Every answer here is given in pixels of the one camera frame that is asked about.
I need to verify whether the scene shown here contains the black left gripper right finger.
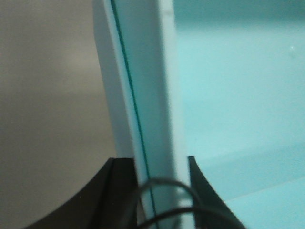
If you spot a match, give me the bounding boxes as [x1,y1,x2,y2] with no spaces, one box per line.
[188,156,245,229]

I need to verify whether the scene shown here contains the black cable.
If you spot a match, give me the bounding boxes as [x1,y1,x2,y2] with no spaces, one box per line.
[135,177,239,229]

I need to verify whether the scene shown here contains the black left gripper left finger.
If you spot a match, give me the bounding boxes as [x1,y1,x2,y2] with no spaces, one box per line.
[28,158,138,229]

